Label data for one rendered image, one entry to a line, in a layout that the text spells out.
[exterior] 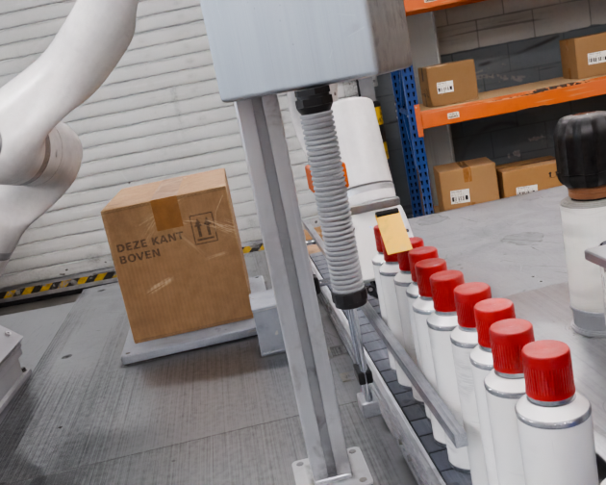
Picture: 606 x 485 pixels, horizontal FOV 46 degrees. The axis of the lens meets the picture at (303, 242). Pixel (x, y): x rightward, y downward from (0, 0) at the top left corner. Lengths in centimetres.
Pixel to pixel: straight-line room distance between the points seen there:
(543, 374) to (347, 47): 32
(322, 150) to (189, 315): 83
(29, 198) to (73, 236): 429
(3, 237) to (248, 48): 69
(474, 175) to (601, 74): 98
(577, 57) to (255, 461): 419
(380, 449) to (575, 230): 38
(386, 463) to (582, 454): 40
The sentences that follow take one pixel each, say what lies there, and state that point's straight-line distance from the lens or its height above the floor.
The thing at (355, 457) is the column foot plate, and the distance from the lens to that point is 93.
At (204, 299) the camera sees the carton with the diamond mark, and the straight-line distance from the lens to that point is 142.
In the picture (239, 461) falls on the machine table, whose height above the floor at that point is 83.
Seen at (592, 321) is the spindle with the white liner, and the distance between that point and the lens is 106.
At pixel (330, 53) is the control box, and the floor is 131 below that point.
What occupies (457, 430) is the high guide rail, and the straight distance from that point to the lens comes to 69.
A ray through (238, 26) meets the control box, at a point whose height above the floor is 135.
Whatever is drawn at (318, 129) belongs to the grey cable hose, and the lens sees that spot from 66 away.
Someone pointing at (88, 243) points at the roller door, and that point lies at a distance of 558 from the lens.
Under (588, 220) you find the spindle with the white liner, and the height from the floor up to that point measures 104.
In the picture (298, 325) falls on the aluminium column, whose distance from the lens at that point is 82.
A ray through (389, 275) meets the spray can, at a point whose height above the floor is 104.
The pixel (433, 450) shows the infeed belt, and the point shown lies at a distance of 83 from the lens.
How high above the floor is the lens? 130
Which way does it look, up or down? 13 degrees down
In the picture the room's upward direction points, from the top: 11 degrees counter-clockwise
